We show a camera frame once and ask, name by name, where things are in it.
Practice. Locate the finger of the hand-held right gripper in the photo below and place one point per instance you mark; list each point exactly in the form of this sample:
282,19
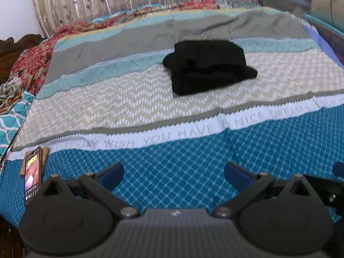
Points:
339,169
328,188

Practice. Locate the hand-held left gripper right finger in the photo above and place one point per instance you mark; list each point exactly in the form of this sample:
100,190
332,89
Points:
236,176

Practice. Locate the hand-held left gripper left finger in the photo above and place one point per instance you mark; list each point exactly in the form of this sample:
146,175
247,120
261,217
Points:
113,173

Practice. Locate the black pants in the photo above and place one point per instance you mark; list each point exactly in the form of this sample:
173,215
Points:
207,67

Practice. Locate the patterned blue grey bedsheet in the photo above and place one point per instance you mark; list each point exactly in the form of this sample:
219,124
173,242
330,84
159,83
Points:
161,161

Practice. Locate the black smartphone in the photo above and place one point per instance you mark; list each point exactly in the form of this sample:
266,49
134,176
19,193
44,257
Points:
32,177

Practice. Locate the teal white patterned pillow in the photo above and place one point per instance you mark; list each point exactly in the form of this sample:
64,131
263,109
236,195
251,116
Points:
13,129

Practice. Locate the purple under sheet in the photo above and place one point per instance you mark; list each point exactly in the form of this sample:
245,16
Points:
322,43

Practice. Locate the multicolour printed cloth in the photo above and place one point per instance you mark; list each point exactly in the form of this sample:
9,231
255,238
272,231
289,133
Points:
10,91

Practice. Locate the red floral blanket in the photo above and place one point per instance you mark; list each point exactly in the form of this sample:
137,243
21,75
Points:
32,59

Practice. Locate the carved wooden headboard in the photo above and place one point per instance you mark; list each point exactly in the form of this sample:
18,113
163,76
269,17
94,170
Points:
8,56

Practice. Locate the teal framed box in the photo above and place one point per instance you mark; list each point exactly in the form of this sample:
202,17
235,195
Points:
330,2

